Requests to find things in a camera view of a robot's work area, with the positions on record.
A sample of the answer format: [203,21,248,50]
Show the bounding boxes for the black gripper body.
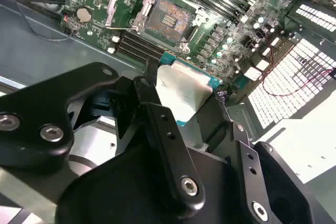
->
[55,131,253,224]

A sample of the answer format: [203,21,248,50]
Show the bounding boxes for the metal socket cover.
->
[104,0,163,33]

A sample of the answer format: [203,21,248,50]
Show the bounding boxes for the silver green CPU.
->
[154,52,224,130]

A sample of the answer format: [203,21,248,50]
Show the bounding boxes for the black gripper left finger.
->
[0,60,206,215]

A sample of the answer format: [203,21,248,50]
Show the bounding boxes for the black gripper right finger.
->
[216,91,316,224]

